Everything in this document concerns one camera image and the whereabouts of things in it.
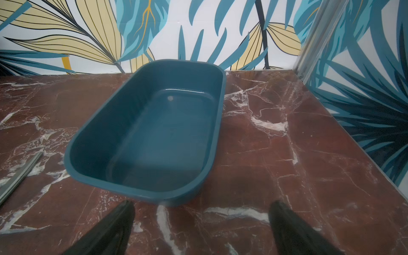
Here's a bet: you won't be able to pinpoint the large black handled scissors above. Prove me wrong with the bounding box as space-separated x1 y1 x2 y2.
1 152 43 206

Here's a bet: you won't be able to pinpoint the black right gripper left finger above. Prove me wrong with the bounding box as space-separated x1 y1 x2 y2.
63 200 135 255

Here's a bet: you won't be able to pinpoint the teal plastic storage box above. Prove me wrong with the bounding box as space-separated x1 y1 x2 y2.
64 59 226 206

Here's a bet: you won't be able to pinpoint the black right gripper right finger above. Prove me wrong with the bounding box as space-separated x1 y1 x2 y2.
268 200 343 255

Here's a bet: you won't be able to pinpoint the right aluminium corner post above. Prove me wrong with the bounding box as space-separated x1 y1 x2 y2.
293 1 348 83

